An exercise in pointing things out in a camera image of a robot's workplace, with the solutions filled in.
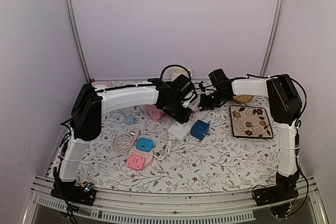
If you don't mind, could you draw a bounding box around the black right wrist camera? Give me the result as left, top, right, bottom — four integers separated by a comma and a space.
208, 68, 228, 85

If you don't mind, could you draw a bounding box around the right aluminium frame post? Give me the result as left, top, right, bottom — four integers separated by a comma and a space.
260, 0, 285, 76

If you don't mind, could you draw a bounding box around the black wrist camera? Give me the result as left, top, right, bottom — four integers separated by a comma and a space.
208, 68, 228, 85
172, 74, 194, 99

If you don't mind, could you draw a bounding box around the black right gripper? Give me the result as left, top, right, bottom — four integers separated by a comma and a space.
199, 90, 230, 111

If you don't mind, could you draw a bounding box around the aluminium frame post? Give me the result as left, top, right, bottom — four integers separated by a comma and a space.
260, 0, 285, 76
64, 0, 91, 83

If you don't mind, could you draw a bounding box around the front aluminium rail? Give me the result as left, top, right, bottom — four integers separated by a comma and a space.
23, 174, 329, 222

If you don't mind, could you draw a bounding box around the white multicolour power strip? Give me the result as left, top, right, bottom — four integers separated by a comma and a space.
167, 110, 209, 142

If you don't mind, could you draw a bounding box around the dark blue cube socket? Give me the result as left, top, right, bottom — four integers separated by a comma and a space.
190, 120, 209, 141

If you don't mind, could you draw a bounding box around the cyan adapter plug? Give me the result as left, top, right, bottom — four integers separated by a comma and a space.
136, 137, 154, 152

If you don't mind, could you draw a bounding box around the left aluminium frame post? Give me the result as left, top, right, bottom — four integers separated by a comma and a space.
64, 0, 91, 83

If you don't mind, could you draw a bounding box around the yellow woven bamboo tray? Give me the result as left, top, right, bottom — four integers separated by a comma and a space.
233, 95, 254, 104

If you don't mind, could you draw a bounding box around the pink cube socket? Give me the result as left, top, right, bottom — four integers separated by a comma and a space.
145, 104, 164, 122

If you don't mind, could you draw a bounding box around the light blue charger plug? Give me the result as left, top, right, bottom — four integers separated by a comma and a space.
124, 115, 134, 125

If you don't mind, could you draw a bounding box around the round pink power hub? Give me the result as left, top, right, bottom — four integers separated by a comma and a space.
129, 146, 154, 168

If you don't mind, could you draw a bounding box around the square floral ceramic plate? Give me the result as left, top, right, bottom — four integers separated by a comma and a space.
229, 105, 274, 139

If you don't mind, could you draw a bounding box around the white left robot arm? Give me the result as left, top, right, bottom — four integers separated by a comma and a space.
50, 75, 195, 206

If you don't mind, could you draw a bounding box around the pink ceramic plate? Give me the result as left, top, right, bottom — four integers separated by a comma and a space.
92, 82, 113, 88

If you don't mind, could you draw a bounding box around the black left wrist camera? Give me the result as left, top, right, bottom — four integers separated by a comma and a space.
172, 74, 194, 99

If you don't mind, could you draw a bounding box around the pink flat adapter plug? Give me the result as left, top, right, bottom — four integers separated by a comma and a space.
126, 154, 145, 170

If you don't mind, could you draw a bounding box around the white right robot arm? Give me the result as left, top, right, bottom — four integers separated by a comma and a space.
201, 69, 307, 206

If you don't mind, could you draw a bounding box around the cream ceramic mug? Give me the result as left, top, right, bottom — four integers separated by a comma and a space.
171, 67, 193, 81

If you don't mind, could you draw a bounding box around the coiled white usb cable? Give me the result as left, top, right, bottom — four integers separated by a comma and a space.
112, 131, 141, 154

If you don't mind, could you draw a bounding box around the white power strip cord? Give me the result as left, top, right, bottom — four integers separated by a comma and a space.
153, 134, 175, 161

